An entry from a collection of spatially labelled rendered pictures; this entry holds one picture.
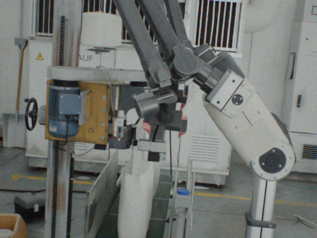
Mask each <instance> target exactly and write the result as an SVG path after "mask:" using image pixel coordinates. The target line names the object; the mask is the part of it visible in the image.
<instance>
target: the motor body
mask: <svg viewBox="0 0 317 238"><path fill-rule="evenodd" d="M80 91H81V86H79V85H77V86H63V85H55V84H50V89H49V111H48V115H49V116H51V117H50V118H48V132H49V134H50V135H51V136H53V137H57V138H66V133H67V118H66V117H65V115H61V114H59V112H58V110H57V97H58V94H59V93H67V94H80ZM78 133H79V121H78V120H74V119H73V115H71V117H70V119H69V128H68V138H73V137H75V136H77V134H78Z"/></svg>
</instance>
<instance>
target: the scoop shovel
mask: <svg viewBox="0 0 317 238"><path fill-rule="evenodd" d="M26 42H27V44H26V46H27V45H28V40H26ZM26 46H25V47H24V49H25V48H26ZM19 47H20V49H21V57H20V69H19V80H18V91H17V103H16V114H3V113H2V117H3V146H4V147H21V148H26V137H27V127H26V123H25V115H19V101H20V90H21V78H22V67H23V55H24V49H22V48H21V46H20V45H19Z"/></svg>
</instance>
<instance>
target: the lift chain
mask: <svg viewBox="0 0 317 238"><path fill-rule="evenodd" d="M63 19H64V20H63ZM62 22H64V23H62ZM62 28H63V29H62ZM62 32H63V33H62ZM62 35H63V36H62ZM64 36H65V17H63V16H62V17H61V33H60V38H61V39H60V54H59V56H60V58H59V66H63V57H64ZM62 38H63V39H62ZM62 41H63V42H62ZM61 44H63V45H61ZM61 47H62V48H63V49H62V48H61ZM61 54H62V55H61ZM61 57H62V58H61ZM61 60H62V61H61ZM61 63H62V64H61ZM57 144H60V141H59V140H56V144H55V145H57ZM57 150H58V151H57ZM57 153H58V154H57ZM56 156H58V157H56ZM56 162H57V163H56ZM56 165H57V166H56ZM58 165H59V149H55V167H54V170H55V172H54V189H53V216H52V234H51V238H55V220H56V208H57V186H58ZM56 168H57V169H56ZM56 171H57V172H56ZM56 174H57V175H56ZM55 179H57V180H55ZM55 182H56V183H55ZM55 185H56V186H55ZM55 190H56V191H55ZM55 193H56V194H55ZM55 196H56V197H55ZM54 210H55V211H54ZM54 216H55V217H54ZM53 219H54V220H53ZM53 224H54V225H53ZM53 230H54V231H53Z"/></svg>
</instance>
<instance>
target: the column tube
mask: <svg viewBox="0 0 317 238"><path fill-rule="evenodd" d="M59 6H65V7H69V19H65V36H64V57H63V66H75V67H79V57H80V38H81V18H82V1H81V0H54V2H53V49H52V66H59V58H60V56H59V54H60V39H61V38H60V33H61V19H59ZM55 144H56V140H49V143H48V167H47V191H46V211H45V226H44V238H51V234H52V216H53V189H54V172H55V170H54V167H55V149H54V148H53V146H55ZM59 148H60V149H64V150H66V152H65V151H62V150H59V165H58V186H57V208H56V220H55V238H67V234H66V233H67V223H68V213H69V212H68V211H69V192H70V179H69V178H70V172H71V155H70V153H74V152H73V151H75V142H69V141H68V142H67V144H66V145H65V146H61V145H60V146H59Z"/></svg>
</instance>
